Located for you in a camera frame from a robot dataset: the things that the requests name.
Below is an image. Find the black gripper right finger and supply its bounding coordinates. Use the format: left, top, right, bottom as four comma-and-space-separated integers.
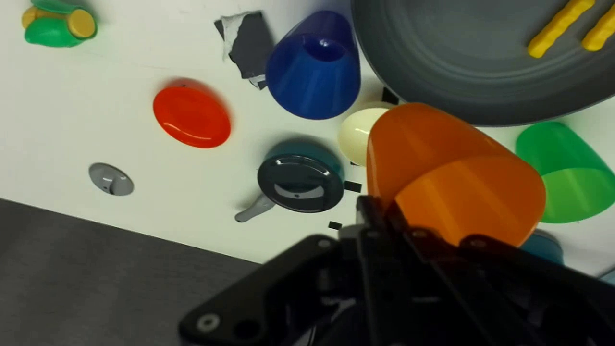
383, 201, 445, 253

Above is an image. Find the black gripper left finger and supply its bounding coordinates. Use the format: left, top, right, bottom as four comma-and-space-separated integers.
356, 193, 391, 249

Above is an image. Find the orange plastic cup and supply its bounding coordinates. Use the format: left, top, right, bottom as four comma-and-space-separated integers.
366, 101, 549, 249

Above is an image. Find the cream plastic cup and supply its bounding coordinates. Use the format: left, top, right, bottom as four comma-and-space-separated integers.
337, 103, 395, 168

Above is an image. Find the blue plastic cup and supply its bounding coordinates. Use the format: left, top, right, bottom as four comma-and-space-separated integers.
264, 7, 364, 120

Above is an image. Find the green plastic cup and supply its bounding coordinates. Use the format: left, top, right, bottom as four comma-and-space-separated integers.
514, 120, 615, 224

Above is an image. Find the grey round plate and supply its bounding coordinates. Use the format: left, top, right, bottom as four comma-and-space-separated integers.
351, 0, 615, 126

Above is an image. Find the teal pan with lid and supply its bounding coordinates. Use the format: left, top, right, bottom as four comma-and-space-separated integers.
233, 136, 349, 224

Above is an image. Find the grey crumpled cloth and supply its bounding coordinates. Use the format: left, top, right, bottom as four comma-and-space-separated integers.
214, 9, 278, 90

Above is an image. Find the yellow toy fry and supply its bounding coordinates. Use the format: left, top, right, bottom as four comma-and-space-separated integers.
525, 0, 598, 61
579, 3, 615, 53

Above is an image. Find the grey metal table disc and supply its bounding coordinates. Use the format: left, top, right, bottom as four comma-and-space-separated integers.
87, 159, 137, 197

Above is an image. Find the green yellow toy vegetable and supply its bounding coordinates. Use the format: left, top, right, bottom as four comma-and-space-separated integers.
20, 0, 101, 49

